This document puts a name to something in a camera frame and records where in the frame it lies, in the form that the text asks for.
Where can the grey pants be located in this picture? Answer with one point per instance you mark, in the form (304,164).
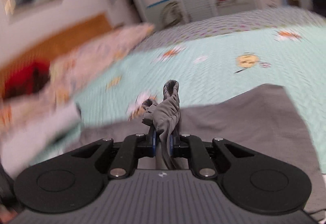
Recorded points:
(242,124)

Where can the wooden headboard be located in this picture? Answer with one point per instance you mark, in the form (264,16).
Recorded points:
(63,35)

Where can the red and dark clothing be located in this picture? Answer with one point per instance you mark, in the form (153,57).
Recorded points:
(20,79)

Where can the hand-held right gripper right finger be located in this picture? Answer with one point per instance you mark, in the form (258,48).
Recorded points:
(171,146)

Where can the light grey folded blanket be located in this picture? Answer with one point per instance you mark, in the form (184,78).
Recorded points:
(38,132)

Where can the floral pillow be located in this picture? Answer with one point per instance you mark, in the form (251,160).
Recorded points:
(89,61)

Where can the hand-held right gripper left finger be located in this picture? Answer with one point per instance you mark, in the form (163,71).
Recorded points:
(153,145)

